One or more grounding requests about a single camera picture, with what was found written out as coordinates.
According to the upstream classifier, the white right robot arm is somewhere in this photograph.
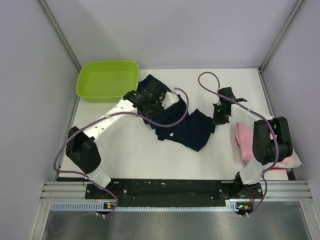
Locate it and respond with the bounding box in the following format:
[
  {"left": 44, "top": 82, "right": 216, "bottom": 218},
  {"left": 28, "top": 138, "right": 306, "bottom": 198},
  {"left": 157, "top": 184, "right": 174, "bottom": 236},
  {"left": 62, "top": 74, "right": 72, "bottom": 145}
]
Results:
[{"left": 213, "top": 87, "right": 293, "bottom": 198}]

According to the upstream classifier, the navy blue t shirt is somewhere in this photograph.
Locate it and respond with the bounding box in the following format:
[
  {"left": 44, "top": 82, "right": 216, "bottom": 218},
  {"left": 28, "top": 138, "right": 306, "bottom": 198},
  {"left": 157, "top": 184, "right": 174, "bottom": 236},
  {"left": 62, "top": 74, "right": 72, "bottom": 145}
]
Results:
[{"left": 136, "top": 74, "right": 216, "bottom": 152}]

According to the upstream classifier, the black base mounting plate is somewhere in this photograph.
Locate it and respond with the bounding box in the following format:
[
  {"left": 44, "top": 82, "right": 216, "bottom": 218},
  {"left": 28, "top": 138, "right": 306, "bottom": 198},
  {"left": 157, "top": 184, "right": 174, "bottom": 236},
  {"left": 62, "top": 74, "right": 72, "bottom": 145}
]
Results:
[{"left": 84, "top": 178, "right": 263, "bottom": 207}]

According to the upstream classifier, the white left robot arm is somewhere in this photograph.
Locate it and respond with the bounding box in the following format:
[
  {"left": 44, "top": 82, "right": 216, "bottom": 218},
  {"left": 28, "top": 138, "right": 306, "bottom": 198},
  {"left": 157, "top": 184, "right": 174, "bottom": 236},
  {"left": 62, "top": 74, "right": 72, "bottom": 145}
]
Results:
[{"left": 65, "top": 81, "right": 179, "bottom": 199}]

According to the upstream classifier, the red folded t shirt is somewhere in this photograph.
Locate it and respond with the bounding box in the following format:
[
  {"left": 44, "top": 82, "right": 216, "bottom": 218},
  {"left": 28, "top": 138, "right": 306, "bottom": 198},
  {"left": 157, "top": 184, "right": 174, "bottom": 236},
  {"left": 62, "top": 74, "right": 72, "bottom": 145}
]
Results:
[{"left": 270, "top": 167, "right": 288, "bottom": 171}]

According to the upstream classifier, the grey slotted cable duct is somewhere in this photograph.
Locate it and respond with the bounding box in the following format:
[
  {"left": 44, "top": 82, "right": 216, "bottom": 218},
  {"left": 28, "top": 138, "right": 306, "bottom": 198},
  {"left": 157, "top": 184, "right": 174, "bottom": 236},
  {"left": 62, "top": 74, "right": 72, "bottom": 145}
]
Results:
[{"left": 50, "top": 201, "right": 251, "bottom": 212}]

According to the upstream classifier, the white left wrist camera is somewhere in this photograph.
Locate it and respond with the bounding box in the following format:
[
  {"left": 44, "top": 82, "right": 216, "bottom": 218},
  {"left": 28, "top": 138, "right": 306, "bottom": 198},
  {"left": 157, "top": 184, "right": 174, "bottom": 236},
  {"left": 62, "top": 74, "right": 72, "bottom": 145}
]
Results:
[{"left": 161, "top": 91, "right": 180, "bottom": 110}]

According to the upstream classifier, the lime green plastic basin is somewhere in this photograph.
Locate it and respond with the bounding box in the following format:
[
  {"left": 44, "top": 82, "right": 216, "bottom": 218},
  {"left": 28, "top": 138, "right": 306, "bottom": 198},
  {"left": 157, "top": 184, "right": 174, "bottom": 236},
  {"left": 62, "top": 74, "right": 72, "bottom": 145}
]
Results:
[{"left": 75, "top": 60, "right": 140, "bottom": 103}]

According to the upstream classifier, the pink folded t shirt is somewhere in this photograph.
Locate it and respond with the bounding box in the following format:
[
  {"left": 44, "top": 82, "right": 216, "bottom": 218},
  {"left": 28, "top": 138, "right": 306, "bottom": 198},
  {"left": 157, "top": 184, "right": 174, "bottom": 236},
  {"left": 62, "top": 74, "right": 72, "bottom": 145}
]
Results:
[{"left": 234, "top": 121, "right": 293, "bottom": 162}]

